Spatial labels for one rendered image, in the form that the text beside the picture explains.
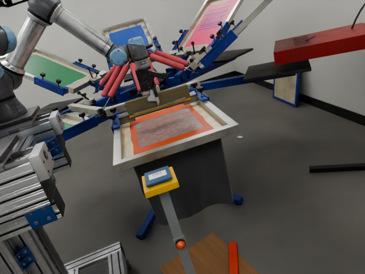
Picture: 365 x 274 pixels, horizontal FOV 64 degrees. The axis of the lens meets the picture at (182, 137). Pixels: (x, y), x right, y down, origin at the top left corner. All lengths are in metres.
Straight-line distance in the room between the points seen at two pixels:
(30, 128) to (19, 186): 0.50
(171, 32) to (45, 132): 4.72
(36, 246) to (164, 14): 5.06
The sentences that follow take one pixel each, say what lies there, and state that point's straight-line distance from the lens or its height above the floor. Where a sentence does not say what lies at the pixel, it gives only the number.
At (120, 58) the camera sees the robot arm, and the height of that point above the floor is 1.38.
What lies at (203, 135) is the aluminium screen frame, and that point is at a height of 0.99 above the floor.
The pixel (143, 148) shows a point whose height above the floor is 0.95.
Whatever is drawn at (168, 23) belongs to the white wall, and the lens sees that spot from 5.98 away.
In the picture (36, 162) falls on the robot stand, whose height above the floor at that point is 1.19.
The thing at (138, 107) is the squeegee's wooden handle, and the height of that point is 1.10.
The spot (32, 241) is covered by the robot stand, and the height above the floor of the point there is 0.78.
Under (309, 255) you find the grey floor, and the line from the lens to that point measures 2.05.
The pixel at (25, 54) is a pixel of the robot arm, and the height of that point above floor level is 1.51.
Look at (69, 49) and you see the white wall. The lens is 5.97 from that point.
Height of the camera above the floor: 1.50
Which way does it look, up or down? 23 degrees down
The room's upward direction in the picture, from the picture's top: 16 degrees counter-clockwise
